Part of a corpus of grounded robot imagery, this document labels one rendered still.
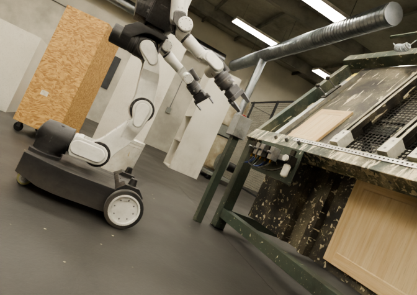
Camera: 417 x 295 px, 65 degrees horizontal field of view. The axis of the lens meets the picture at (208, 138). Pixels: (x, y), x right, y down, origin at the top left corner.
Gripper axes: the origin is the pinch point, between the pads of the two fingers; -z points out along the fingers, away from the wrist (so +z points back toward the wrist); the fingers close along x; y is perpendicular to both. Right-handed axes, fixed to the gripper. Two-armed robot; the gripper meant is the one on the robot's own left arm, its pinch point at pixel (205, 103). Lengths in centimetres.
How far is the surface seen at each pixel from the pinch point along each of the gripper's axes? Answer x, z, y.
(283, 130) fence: 37, -56, 13
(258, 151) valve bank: 18, -47, -16
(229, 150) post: -7.6, -48.1, 6.8
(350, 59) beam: 110, -62, 89
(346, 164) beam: 69, -49, -63
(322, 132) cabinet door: 63, -56, -12
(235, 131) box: 3.5, -37.7, 11.8
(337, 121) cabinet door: 75, -58, -4
